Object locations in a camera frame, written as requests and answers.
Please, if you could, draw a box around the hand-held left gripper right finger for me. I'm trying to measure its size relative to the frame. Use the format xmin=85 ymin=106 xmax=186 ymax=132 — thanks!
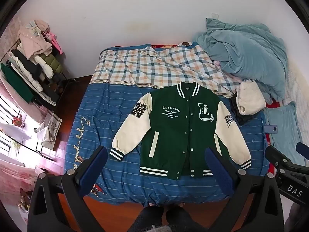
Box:
xmin=205 ymin=147 xmax=284 ymax=232

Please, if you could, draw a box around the cream fleece cloth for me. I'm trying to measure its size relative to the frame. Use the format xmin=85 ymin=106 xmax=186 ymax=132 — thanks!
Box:
xmin=235 ymin=80 xmax=267 ymax=116

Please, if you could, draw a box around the person's leg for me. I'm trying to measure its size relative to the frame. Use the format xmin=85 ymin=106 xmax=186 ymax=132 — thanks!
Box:
xmin=130 ymin=205 xmax=167 ymax=232
xmin=166 ymin=206 xmax=214 ymax=232

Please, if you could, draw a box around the teal pillow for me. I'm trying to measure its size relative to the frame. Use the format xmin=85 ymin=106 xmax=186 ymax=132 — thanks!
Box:
xmin=263 ymin=101 xmax=307 ymax=167

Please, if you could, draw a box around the person's left leg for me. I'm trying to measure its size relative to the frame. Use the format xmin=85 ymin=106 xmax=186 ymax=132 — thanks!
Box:
xmin=130 ymin=205 xmax=167 ymax=232

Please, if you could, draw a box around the green varsity jacket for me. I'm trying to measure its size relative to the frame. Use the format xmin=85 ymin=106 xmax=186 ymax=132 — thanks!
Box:
xmin=109 ymin=82 xmax=252 ymax=180

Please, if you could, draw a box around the floral tote bag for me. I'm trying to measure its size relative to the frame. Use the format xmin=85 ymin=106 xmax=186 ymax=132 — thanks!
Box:
xmin=36 ymin=111 xmax=63 ymax=152

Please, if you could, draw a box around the pink plush toy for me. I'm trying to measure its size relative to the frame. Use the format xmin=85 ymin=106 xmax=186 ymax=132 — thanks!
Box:
xmin=45 ymin=32 xmax=64 ymax=55

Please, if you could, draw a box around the clothes rack with garments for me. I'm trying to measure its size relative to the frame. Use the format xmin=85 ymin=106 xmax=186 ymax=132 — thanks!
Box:
xmin=0 ymin=19 xmax=61 ymax=103

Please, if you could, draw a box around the dark cloth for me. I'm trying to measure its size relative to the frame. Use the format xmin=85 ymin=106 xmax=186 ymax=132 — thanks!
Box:
xmin=229 ymin=94 xmax=257 ymax=126

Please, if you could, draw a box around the person's right leg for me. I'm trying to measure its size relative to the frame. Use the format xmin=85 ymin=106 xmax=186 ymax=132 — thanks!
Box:
xmin=166 ymin=206 xmax=214 ymax=232

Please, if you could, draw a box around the red flower pot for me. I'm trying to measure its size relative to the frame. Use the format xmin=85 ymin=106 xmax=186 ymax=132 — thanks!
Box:
xmin=13 ymin=116 xmax=25 ymax=128

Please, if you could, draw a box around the teal blanket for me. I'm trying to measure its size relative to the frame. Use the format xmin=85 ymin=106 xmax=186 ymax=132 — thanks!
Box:
xmin=192 ymin=17 xmax=289 ymax=102

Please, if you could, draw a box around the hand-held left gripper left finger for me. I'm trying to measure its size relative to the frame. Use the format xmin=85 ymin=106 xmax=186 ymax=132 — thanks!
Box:
xmin=27 ymin=146 xmax=108 ymax=232

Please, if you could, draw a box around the blue striped bedsheet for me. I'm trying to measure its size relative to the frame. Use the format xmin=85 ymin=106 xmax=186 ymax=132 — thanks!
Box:
xmin=64 ymin=82 xmax=276 ymax=207

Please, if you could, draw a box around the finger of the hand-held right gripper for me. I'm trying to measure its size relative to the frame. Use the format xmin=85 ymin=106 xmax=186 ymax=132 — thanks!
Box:
xmin=295 ymin=142 xmax=309 ymax=155
xmin=265 ymin=146 xmax=293 ymax=166

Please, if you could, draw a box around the plaid bed cloth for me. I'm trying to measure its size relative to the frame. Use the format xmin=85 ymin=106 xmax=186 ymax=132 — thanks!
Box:
xmin=93 ymin=42 xmax=242 ymax=99

